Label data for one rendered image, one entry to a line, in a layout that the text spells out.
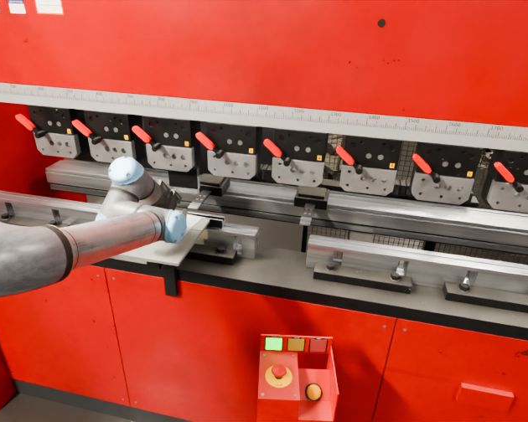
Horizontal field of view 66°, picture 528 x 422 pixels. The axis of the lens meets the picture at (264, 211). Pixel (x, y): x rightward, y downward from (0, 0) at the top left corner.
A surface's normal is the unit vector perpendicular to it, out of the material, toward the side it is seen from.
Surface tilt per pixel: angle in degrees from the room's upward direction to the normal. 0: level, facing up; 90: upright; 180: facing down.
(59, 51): 90
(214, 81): 90
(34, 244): 45
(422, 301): 0
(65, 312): 90
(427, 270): 90
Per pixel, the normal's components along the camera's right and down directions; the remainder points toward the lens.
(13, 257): 0.62, -0.12
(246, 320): -0.22, 0.45
